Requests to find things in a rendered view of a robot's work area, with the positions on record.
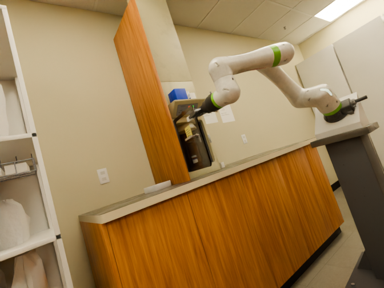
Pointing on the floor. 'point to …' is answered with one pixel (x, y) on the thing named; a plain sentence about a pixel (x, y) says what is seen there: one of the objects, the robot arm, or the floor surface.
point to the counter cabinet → (223, 231)
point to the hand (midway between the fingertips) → (190, 118)
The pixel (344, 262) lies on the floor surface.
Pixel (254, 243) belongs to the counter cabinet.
